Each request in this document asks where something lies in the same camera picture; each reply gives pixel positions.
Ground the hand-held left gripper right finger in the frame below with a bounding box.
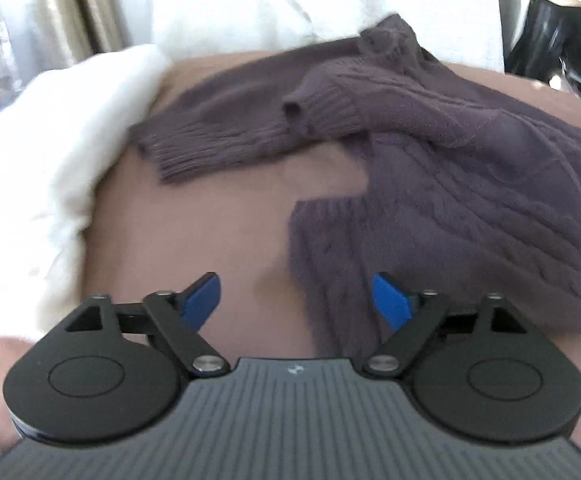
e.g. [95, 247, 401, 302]
[363, 271, 531, 377]

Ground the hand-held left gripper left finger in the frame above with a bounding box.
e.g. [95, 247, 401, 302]
[65, 272, 231, 378]

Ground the purple cable-knit sweater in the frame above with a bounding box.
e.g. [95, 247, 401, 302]
[129, 14, 581, 361]

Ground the white fluffy blanket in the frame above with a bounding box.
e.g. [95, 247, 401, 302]
[0, 44, 172, 342]

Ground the black bag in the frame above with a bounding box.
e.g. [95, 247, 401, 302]
[504, 0, 581, 111]

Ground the white pillow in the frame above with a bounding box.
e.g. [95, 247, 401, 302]
[148, 0, 507, 77]

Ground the beige curtain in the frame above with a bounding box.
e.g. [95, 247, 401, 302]
[30, 0, 154, 61]

